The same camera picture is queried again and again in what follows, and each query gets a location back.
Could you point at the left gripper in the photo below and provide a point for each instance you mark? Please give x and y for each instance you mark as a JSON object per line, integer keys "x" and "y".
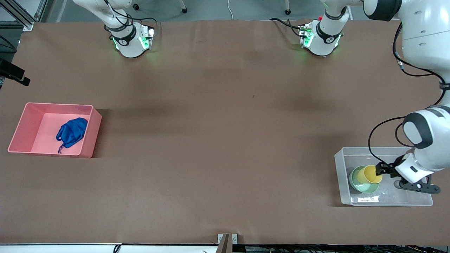
{"x": 387, "y": 169}

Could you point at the yellow cup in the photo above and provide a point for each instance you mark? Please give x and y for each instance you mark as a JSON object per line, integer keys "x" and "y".
{"x": 372, "y": 174}

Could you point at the green bowl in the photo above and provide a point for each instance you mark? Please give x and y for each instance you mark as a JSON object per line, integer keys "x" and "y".
{"x": 358, "y": 184}

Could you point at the blue cloth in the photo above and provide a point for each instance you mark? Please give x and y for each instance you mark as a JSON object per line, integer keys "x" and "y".
{"x": 73, "y": 131}

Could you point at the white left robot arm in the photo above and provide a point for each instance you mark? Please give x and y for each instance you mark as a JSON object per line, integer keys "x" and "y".
{"x": 422, "y": 21}

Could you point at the clear plastic bin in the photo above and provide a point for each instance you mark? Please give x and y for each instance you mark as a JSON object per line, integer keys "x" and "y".
{"x": 346, "y": 165}

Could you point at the pink plastic bin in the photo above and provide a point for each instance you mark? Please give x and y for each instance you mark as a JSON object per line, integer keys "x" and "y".
{"x": 89, "y": 137}

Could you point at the metal table edge bracket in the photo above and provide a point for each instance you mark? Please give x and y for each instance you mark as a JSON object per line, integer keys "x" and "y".
{"x": 226, "y": 242}

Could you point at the aluminium frame profile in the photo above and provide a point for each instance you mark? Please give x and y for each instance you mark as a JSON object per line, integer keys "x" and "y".
{"x": 26, "y": 19}

